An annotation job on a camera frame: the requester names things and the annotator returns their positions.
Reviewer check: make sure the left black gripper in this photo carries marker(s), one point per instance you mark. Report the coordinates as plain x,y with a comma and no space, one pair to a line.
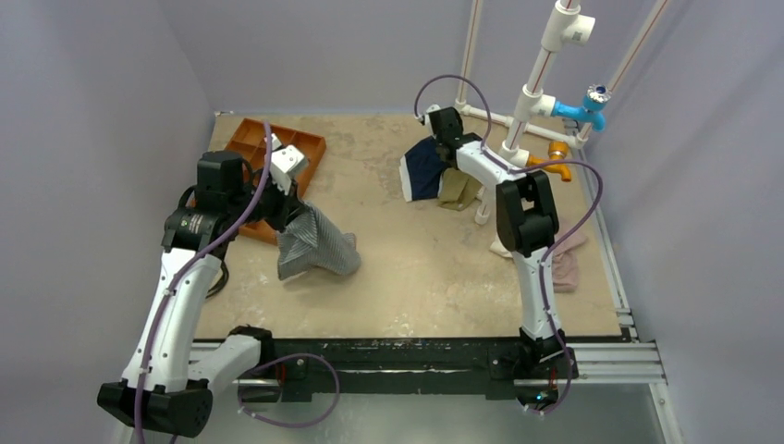
286,204

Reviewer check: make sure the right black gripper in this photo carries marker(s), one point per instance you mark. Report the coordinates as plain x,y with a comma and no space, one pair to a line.
441,140

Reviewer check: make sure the navy blue underwear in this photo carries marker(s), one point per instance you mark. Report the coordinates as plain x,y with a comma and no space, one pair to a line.
420,170

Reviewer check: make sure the grey striped underwear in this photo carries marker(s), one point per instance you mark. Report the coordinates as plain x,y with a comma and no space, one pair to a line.
311,240

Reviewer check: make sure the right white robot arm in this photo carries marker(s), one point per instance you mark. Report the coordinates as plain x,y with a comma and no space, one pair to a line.
526,226

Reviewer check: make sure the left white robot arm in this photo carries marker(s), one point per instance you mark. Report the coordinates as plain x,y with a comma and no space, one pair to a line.
161,390

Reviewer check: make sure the olive green underwear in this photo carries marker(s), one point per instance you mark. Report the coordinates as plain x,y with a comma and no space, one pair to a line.
457,190

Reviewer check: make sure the pink underwear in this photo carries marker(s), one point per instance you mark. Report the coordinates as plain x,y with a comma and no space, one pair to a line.
565,267

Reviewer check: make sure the orange compartment tray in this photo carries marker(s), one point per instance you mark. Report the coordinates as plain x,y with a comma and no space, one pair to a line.
269,147

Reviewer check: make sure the orange plastic faucet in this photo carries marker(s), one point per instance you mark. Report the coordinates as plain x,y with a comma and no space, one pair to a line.
557,152

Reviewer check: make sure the blue plastic faucet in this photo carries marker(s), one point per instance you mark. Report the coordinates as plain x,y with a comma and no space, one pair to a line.
590,111

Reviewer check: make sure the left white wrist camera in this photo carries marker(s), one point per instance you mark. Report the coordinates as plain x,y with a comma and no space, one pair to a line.
286,164

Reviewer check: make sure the white PVC pipe frame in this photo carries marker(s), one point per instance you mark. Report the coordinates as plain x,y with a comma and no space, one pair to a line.
565,25

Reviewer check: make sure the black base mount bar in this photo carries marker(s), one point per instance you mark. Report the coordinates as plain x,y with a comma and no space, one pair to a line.
497,368

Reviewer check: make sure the aluminium rail frame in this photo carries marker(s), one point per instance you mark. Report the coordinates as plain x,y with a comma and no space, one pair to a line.
612,358

